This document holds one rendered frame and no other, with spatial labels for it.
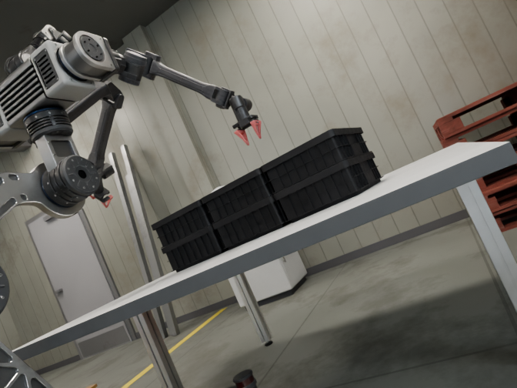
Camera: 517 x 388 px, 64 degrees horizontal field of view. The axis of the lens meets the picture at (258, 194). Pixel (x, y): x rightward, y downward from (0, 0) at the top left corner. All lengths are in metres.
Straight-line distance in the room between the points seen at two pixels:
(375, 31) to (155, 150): 2.82
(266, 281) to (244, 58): 2.38
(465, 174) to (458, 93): 3.37
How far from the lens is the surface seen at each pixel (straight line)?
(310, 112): 4.34
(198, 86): 1.82
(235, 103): 1.74
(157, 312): 4.96
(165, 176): 5.15
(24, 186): 1.46
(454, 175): 0.84
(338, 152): 1.36
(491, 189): 3.23
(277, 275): 3.93
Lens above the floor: 0.75
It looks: 4 degrees up
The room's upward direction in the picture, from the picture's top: 24 degrees counter-clockwise
